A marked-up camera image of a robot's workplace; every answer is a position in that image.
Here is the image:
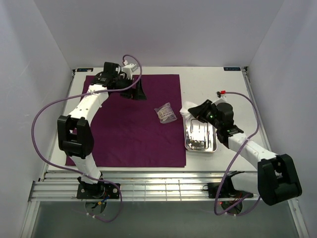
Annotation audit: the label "stainless steel tray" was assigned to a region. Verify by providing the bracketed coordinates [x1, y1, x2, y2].
[184, 117, 217, 153]

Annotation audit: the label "steel scissors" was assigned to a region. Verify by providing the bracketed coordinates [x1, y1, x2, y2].
[193, 123, 205, 147]
[196, 123, 205, 147]

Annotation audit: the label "steel forceps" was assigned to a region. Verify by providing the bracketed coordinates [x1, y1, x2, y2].
[190, 124, 200, 150]
[185, 119, 197, 151]

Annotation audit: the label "clear plastic packet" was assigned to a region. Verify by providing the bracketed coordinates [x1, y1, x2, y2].
[154, 102, 177, 124]

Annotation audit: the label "gauze pad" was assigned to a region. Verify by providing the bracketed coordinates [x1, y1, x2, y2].
[180, 101, 197, 119]

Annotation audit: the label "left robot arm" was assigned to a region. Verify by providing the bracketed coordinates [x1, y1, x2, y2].
[57, 60, 147, 185]

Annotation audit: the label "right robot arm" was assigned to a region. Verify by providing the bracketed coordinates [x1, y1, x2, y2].
[188, 100, 302, 206]

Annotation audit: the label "left blue label sticker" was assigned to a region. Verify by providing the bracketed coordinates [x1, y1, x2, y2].
[76, 68, 94, 72]

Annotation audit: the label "blue label sticker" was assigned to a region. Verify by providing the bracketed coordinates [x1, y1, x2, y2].
[76, 68, 94, 72]
[223, 67, 241, 71]

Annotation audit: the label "purple cloth mat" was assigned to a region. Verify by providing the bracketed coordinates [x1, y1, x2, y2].
[64, 74, 187, 168]

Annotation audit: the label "right blue label sticker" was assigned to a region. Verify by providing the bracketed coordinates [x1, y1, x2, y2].
[223, 67, 241, 71]

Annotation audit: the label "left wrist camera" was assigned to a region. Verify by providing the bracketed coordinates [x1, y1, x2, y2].
[121, 63, 139, 79]

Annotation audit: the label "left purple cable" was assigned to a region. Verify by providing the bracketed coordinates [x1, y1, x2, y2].
[31, 54, 143, 222]

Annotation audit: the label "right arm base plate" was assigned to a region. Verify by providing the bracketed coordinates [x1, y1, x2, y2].
[207, 182, 254, 198]

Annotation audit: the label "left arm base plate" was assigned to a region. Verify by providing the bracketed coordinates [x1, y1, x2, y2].
[76, 182, 120, 199]

